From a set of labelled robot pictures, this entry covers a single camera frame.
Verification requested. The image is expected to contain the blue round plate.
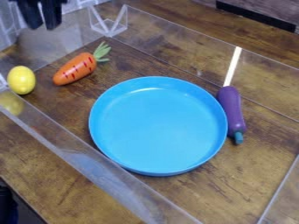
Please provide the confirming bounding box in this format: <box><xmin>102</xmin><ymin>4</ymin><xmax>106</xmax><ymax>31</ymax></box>
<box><xmin>88</xmin><ymin>76</ymin><xmax>229</xmax><ymax>176</ymax></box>

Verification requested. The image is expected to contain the clear acrylic barrier wall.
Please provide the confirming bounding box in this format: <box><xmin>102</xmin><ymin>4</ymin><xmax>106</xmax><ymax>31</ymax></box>
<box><xmin>0</xmin><ymin>0</ymin><xmax>299</xmax><ymax>224</ymax></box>

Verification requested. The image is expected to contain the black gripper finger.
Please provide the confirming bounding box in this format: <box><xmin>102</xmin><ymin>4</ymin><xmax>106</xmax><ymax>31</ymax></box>
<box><xmin>16</xmin><ymin>0</ymin><xmax>43</xmax><ymax>30</ymax></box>
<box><xmin>42</xmin><ymin>0</ymin><xmax>64</xmax><ymax>30</ymax></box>

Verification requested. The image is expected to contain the purple toy eggplant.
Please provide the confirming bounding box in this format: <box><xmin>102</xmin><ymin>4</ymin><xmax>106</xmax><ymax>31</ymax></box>
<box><xmin>217</xmin><ymin>86</ymin><xmax>247</xmax><ymax>144</ymax></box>

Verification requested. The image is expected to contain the clear acrylic triangle bracket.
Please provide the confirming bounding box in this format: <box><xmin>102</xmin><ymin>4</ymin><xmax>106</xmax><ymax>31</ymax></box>
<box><xmin>88</xmin><ymin>5</ymin><xmax>127</xmax><ymax>38</ymax></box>

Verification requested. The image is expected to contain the yellow toy lemon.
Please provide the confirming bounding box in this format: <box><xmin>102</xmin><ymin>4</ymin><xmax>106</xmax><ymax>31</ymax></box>
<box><xmin>7</xmin><ymin>66</ymin><xmax>36</xmax><ymax>95</ymax></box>

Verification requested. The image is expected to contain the white grey curtain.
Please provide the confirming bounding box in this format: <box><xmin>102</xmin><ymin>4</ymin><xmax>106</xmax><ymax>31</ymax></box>
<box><xmin>0</xmin><ymin>0</ymin><xmax>110</xmax><ymax>51</ymax></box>

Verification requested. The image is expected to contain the orange toy carrot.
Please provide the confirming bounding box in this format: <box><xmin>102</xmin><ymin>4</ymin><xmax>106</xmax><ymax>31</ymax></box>
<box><xmin>52</xmin><ymin>42</ymin><xmax>111</xmax><ymax>86</ymax></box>

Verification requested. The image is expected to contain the black bar in background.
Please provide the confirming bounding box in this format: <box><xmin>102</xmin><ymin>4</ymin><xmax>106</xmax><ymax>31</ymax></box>
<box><xmin>217</xmin><ymin>0</ymin><xmax>297</xmax><ymax>33</ymax></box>

